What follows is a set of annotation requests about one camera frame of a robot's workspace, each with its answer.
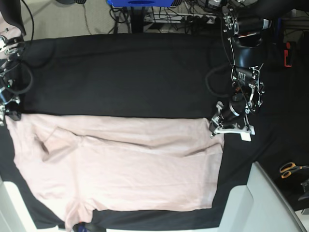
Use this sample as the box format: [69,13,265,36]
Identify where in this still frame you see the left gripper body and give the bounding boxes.
[223,100,245,122]

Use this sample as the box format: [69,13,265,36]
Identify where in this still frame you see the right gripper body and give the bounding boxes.
[0,90,19,109]

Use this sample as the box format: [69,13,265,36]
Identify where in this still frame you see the pink T-shirt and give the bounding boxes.
[5,114,225,231]

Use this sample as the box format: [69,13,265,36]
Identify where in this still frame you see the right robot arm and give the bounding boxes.
[0,0,34,126]

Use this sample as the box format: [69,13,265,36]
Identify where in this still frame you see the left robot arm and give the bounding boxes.
[205,0,309,142]

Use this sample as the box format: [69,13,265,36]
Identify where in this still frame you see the red black clamp right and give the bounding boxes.
[284,42,293,68]

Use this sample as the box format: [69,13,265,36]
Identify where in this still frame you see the red black clamp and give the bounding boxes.
[284,42,293,68]
[73,222,106,232]

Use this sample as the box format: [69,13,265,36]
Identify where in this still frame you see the black table cloth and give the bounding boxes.
[0,34,309,231]

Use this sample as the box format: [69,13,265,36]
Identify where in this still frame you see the dark metal tool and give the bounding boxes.
[298,179,309,201]

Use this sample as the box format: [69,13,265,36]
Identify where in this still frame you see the white power strip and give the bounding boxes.
[144,12,217,24]

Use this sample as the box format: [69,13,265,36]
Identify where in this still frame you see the red black clamp bottom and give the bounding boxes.
[73,222,106,232]

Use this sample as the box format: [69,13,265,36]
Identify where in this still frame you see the black stand column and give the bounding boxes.
[129,7,147,34]

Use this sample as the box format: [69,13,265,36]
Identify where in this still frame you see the blue box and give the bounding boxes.
[107,0,174,7]

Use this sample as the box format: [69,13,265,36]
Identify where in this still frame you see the orange handled scissors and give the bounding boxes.
[279,162,309,179]

